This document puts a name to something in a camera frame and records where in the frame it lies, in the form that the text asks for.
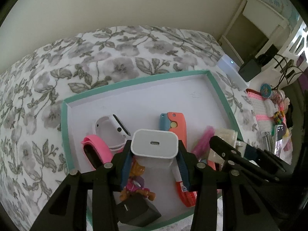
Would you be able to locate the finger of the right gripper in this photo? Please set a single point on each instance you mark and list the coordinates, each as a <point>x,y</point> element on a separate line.
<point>234,161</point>
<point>266,160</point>

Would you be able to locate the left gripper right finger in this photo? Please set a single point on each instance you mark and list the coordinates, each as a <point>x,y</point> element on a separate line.
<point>202,179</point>

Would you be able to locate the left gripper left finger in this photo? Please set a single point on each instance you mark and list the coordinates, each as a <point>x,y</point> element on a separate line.
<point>67,207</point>

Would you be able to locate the purple translucent lighter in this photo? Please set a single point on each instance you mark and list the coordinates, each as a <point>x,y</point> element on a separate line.
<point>202,146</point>

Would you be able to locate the red glue bottle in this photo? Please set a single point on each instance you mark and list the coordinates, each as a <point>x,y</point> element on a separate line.
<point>187,198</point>

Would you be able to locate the small blue coral case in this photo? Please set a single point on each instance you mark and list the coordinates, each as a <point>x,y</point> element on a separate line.
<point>174,122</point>

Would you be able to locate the black power adapter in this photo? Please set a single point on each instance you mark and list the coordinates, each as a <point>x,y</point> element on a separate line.
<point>137,211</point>

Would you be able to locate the pink kids smartwatch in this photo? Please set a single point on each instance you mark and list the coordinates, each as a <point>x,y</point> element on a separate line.
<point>96,151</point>

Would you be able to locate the white power adapter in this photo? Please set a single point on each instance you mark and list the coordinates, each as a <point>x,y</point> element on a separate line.
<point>154,148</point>

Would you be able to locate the pink puppy toy figure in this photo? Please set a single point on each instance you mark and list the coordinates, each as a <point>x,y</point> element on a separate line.
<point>136,184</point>

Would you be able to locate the white smartwatch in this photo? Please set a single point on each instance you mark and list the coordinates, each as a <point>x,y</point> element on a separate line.
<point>112,131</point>

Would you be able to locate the large blue coral case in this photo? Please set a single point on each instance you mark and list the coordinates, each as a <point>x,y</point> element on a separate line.
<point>211,164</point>

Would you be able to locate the grey phone stand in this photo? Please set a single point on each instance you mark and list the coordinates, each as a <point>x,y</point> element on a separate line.
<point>267,141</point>

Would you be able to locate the smartphone on stand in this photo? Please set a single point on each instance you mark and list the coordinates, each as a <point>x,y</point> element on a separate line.
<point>279,131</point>

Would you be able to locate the pink white crochet mat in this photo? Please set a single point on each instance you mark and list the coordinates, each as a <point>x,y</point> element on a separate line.
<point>265,123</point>

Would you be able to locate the colourful bead toys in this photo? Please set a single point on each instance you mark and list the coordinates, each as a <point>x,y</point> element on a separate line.
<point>281,110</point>

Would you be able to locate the white small case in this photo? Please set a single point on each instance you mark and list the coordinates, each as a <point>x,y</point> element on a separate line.
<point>270,107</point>

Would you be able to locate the grey floral blanket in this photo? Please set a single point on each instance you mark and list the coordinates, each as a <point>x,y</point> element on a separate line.
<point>32,90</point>

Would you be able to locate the round blue lid jar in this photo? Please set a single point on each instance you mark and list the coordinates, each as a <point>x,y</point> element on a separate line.
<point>265,90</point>

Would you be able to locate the black plugged charger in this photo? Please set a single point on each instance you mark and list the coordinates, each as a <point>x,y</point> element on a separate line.
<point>249,70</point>

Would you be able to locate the teal shallow box tray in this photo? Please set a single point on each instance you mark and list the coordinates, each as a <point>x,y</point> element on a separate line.
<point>138,103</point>

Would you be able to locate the white shelf unit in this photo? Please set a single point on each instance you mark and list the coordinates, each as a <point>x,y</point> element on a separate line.
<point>273,33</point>

